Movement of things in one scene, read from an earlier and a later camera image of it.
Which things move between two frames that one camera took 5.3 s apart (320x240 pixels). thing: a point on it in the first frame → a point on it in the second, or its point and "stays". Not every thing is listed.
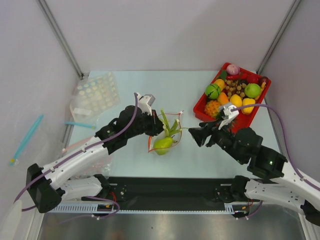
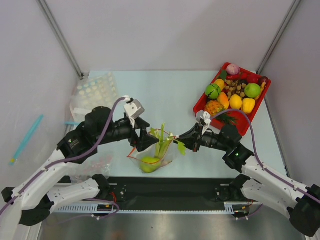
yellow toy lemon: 236,100 stays
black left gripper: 156,124 → 145,140
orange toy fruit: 220,83 stays
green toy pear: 161,146 → 149,164
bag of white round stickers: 93,96 stays
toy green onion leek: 168,130 → 165,141
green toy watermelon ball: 213,91 stays
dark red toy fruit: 265,79 stays
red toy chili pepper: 237,77 stays
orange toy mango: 222,98 stays
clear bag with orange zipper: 171,135 → 156,155
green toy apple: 252,90 stays
